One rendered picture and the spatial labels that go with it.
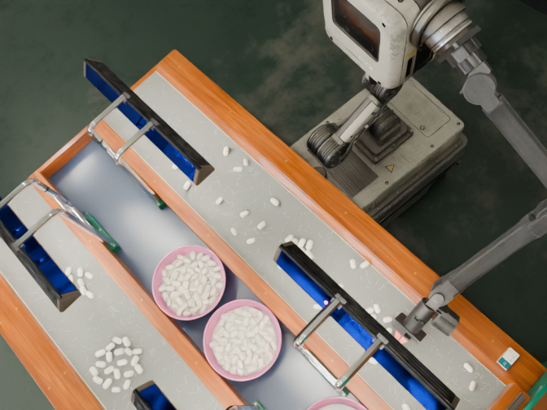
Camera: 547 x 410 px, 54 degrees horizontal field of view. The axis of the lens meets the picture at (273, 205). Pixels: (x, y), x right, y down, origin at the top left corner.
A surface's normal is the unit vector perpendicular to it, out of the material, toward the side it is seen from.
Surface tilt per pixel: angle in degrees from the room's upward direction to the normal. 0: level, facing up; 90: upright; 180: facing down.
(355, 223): 0
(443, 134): 0
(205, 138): 0
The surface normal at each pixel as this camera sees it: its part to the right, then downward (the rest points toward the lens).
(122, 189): -0.14, -0.34
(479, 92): -0.40, 0.31
